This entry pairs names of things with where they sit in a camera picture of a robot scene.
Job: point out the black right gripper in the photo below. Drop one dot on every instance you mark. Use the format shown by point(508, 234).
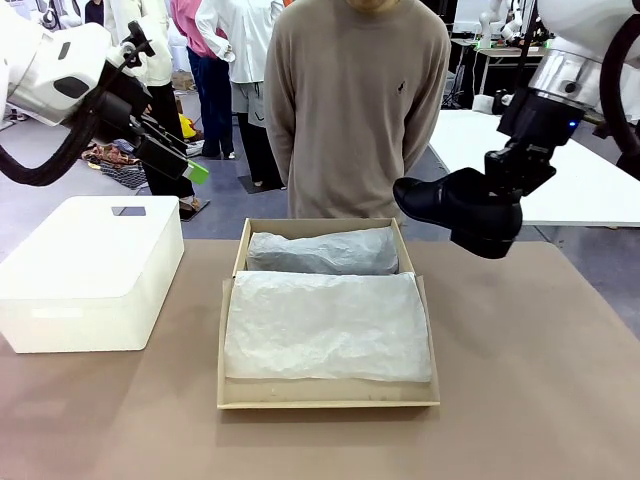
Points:
point(540, 120)

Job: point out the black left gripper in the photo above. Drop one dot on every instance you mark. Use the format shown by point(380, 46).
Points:
point(122, 112)

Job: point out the black leather loafer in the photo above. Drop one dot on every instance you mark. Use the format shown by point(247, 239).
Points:
point(450, 210)

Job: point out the white tissue paper sheet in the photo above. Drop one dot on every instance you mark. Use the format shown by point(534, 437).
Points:
point(325, 325)

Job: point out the tan cardboard shoe box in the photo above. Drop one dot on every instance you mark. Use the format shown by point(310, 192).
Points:
point(325, 396)

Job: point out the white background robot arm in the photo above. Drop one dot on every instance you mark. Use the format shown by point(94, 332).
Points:
point(487, 22)
point(71, 20)

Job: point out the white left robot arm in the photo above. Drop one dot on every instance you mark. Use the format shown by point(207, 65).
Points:
point(45, 75)

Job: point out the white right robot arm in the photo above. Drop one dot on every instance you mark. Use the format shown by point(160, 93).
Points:
point(575, 20)

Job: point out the small brown cardboard box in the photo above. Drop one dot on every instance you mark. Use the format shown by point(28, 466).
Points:
point(182, 80)

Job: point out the white lidded storage box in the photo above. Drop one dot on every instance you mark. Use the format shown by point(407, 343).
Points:
point(85, 265)

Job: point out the yellow object on floor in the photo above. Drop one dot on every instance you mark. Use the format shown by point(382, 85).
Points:
point(186, 127)

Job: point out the dark plaid fabric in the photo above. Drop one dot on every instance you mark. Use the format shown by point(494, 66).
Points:
point(125, 176)

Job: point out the colourful patterned fabric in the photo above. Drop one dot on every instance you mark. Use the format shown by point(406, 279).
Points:
point(115, 156)

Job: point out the white background table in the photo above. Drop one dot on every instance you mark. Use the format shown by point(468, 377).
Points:
point(575, 180)

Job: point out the bystander in white jacket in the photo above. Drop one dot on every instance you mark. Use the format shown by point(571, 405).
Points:
point(160, 65)

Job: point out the black stand pole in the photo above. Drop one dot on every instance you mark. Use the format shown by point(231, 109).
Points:
point(526, 60)

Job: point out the dark background work table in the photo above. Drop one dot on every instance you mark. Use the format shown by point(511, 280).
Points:
point(500, 55)

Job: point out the bystander in pink shirt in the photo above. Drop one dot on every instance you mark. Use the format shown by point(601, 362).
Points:
point(187, 30)

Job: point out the bystander in white shirt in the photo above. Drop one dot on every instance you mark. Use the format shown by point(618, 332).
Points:
point(240, 40)

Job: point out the bystander in black top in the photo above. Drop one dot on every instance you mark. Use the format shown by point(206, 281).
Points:
point(94, 15)

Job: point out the person in beige sweater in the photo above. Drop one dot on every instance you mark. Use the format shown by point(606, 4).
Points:
point(355, 100)

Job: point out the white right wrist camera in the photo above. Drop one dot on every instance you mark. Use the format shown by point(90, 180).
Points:
point(484, 105)

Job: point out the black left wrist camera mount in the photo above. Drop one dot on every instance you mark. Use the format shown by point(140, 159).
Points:
point(136, 37)

